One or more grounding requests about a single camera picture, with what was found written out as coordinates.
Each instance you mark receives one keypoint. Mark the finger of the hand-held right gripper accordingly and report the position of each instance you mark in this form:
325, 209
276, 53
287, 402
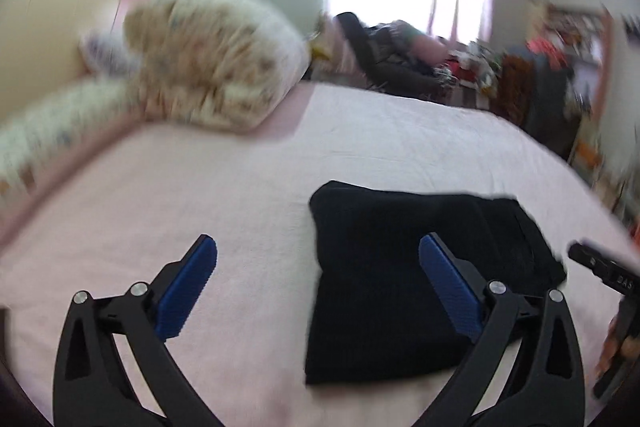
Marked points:
607, 269

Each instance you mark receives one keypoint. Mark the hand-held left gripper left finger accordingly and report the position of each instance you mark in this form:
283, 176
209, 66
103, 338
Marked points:
187, 287

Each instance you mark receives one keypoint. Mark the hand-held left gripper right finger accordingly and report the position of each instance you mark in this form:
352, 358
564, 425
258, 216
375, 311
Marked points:
450, 287

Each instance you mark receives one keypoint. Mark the black pants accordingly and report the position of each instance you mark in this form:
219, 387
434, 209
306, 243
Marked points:
380, 267

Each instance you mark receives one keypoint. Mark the person's right hand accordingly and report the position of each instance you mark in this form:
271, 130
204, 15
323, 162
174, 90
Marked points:
609, 347

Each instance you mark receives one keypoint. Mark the pink bed sheet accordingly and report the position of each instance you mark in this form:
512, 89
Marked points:
250, 187

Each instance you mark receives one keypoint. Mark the hanging dark clothes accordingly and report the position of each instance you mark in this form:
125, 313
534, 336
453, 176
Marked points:
540, 102

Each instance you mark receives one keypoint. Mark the long floral pillow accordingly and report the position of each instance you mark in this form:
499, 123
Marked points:
55, 122

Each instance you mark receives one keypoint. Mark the floral patterned pillow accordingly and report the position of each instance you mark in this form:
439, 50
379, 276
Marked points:
215, 57

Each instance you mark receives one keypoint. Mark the chair piled with dark clothes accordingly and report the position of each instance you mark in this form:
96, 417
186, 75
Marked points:
385, 52

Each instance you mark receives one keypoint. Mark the cluttered wooden shelf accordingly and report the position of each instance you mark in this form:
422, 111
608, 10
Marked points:
575, 27

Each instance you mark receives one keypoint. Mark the small printed cloth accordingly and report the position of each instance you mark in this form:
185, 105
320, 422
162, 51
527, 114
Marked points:
102, 52

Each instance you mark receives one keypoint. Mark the cream headboard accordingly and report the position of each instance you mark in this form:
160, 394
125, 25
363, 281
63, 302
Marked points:
45, 22

